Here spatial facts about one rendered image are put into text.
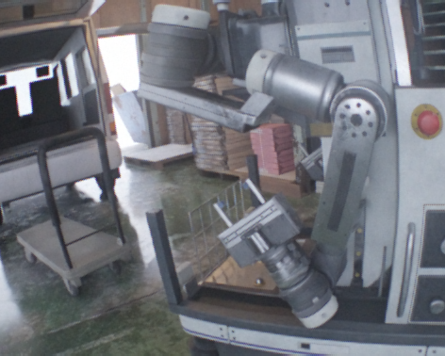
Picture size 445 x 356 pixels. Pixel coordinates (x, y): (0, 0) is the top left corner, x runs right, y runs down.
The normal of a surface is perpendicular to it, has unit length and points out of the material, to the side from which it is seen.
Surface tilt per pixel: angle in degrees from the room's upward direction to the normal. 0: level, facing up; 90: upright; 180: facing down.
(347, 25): 90
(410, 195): 90
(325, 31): 90
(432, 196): 90
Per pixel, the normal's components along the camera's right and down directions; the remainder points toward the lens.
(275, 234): -0.40, 0.19
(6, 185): 0.54, 0.11
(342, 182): -0.50, 0.35
